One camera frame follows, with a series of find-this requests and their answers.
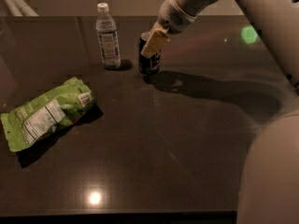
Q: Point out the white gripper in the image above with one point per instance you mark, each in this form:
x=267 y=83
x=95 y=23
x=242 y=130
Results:
x=173 y=20

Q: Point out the clear plastic water bottle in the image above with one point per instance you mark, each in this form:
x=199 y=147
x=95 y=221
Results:
x=107 y=35

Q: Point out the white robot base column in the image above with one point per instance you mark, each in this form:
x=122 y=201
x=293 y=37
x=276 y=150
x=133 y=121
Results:
x=19 y=8

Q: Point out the blue pepsi can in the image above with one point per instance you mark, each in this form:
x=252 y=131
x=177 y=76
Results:
x=147 y=66

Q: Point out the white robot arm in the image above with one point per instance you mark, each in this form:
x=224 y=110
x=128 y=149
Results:
x=269 y=184

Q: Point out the green chip bag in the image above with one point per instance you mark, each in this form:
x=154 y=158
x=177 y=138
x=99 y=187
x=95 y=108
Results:
x=48 y=113

